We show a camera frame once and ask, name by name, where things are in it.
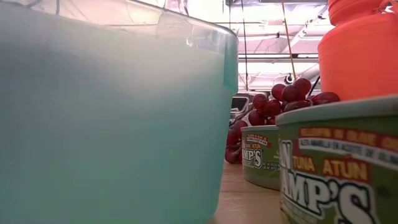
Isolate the green tuna can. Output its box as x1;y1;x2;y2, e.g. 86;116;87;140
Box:
241;124;281;191
275;95;398;224

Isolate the red grape bunch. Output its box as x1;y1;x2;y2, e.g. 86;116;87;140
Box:
224;77;341;165

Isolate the orange plastic bottle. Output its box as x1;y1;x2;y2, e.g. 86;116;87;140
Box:
317;0;398;101

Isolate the teal translucent plastic bin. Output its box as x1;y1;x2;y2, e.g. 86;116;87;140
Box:
0;0;239;224

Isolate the black hanging cable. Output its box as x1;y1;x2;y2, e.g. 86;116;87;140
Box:
241;0;249;91

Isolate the yellow hanging cable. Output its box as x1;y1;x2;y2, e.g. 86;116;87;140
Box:
281;0;297;81

